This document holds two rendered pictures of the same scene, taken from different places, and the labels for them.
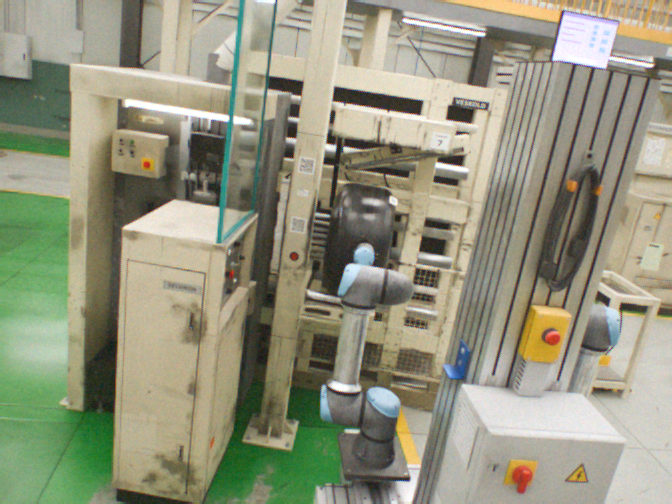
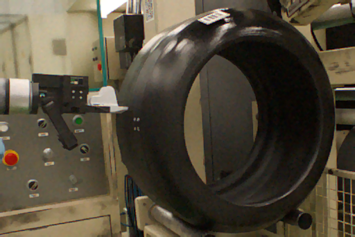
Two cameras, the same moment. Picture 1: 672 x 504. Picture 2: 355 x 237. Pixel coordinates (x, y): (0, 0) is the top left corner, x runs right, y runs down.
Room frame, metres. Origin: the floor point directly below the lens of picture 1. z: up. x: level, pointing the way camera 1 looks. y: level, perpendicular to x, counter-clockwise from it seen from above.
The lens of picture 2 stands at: (2.07, -1.12, 1.26)
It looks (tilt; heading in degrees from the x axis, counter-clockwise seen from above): 7 degrees down; 63
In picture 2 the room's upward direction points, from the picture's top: 4 degrees counter-clockwise
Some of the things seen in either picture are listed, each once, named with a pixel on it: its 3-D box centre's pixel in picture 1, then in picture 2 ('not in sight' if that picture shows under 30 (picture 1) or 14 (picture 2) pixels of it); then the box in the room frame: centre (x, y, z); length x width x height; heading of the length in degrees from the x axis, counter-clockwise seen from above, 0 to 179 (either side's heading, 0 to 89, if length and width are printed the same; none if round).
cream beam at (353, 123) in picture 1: (393, 129); not in sight; (2.98, -0.19, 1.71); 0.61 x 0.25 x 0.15; 88
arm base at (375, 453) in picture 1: (375, 441); not in sight; (1.65, -0.23, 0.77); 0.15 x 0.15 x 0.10
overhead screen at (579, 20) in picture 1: (583, 45); not in sight; (5.93, -2.05, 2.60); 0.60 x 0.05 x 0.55; 99
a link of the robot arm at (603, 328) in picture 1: (576, 381); not in sight; (1.68, -0.85, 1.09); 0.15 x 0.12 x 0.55; 73
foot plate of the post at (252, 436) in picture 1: (271, 429); not in sight; (2.68, 0.21, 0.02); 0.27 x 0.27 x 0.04; 88
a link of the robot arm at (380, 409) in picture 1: (379, 411); not in sight; (1.65, -0.22, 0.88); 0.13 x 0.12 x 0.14; 89
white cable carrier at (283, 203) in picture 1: (281, 226); not in sight; (2.65, 0.29, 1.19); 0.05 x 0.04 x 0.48; 178
